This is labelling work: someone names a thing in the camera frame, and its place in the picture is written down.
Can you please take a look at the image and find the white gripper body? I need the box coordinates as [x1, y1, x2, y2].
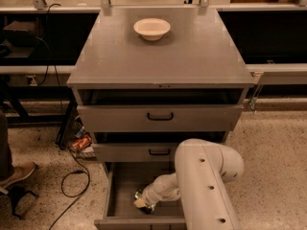
[141, 173, 180, 205]

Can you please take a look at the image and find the green soda can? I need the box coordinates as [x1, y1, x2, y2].
[134, 190, 155, 214]

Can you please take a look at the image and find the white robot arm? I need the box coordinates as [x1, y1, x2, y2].
[134, 139, 244, 230]

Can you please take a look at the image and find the bottom grey drawer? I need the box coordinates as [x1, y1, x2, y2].
[94, 162, 187, 230]

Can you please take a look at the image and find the grey drawer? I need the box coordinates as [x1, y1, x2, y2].
[94, 162, 187, 230]
[78, 105, 243, 132]
[93, 143, 177, 162]

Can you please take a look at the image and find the middle grey drawer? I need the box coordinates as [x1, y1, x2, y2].
[93, 143, 177, 162]

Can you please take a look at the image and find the top grey drawer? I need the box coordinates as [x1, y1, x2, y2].
[78, 105, 243, 132]

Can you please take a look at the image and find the grey drawer cabinet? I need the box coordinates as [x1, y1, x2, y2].
[66, 6, 256, 177]

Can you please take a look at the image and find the orange snack packet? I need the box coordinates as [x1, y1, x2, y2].
[72, 135, 92, 152]

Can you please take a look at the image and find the brown shoe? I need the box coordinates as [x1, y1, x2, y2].
[0, 162, 36, 188]

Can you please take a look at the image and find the black chair base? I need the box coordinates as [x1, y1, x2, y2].
[8, 186, 38, 220]

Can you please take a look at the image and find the white bowl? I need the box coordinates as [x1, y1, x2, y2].
[133, 18, 171, 41]

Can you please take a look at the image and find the black middle drawer handle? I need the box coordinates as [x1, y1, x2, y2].
[149, 149, 171, 156]

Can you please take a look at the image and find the black drawer handle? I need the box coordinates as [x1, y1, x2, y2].
[147, 112, 174, 122]
[149, 149, 171, 156]

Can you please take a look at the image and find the black floor cable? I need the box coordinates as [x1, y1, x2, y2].
[35, 3, 91, 230]

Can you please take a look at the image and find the black top drawer handle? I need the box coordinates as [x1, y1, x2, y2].
[147, 112, 174, 122]

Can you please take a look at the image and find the wire basket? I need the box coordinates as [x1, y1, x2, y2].
[60, 108, 95, 159]

